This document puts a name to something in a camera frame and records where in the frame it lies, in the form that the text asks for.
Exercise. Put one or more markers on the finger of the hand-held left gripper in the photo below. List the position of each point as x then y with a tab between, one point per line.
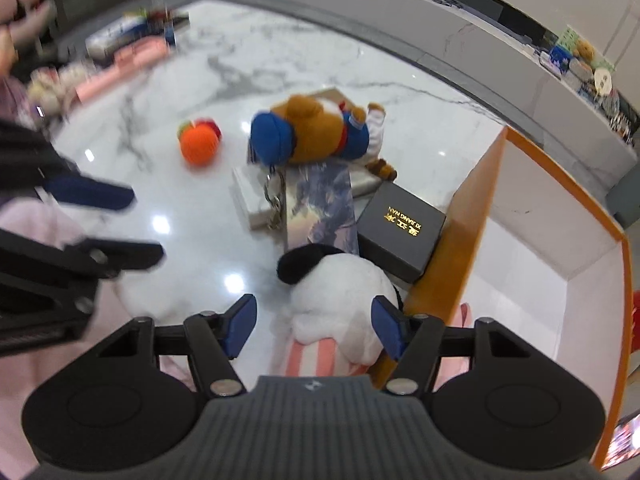
125	256
95	195

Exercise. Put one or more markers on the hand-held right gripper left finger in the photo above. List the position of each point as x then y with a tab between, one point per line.
241	325

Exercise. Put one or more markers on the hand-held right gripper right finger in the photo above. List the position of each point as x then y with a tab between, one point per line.
389	327

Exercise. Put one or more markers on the white plush black ear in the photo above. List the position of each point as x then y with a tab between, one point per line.
340	300

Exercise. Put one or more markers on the dark book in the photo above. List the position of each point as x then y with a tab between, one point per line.
400	240

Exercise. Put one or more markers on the white box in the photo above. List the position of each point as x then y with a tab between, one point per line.
249	202

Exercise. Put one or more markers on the orange storage box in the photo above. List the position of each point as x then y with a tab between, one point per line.
530	270

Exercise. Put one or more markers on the pink striped cloth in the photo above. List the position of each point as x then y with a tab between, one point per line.
312	357

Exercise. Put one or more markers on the person's pink clothing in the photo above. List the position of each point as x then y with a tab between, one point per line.
20	410

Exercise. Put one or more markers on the pink box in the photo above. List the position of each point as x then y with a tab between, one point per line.
140	51
100	84

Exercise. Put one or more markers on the pale plush toys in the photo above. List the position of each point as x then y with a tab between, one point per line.
52	87

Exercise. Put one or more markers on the orange knitted ball toy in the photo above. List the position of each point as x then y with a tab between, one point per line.
200	142

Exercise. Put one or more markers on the illustrated book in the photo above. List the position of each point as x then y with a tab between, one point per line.
320	210

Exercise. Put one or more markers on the blue white tissue pack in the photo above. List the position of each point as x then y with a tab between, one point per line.
115	35

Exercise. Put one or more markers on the pink fabric bundle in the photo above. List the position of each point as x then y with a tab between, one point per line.
25	20

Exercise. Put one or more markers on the red patterned object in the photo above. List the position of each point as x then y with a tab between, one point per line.
626	440

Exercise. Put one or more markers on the blue tin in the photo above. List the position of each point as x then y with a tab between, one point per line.
560	57

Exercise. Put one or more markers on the white round ornament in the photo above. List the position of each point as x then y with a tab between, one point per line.
603	80

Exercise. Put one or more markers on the small brown plush toy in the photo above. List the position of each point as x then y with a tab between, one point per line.
583	50

